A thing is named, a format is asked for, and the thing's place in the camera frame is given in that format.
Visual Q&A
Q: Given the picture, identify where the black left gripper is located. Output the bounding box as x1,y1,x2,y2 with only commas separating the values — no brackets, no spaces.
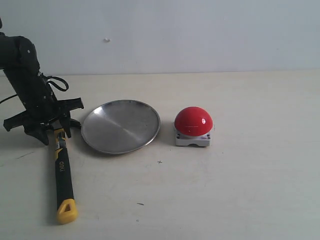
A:
3,97,84,146

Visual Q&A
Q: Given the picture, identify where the black yellow claw hammer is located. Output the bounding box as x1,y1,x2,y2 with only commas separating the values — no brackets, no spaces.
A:
45,120,78,226

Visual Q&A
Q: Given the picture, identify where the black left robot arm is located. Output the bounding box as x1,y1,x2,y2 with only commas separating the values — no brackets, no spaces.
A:
0,32,84,145

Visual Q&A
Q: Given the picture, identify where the red dome push button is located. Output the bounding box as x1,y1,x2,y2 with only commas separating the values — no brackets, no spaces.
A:
174,106,214,147

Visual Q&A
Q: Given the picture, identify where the round steel plate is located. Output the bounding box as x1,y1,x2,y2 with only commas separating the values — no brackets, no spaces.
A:
81,99,161,155

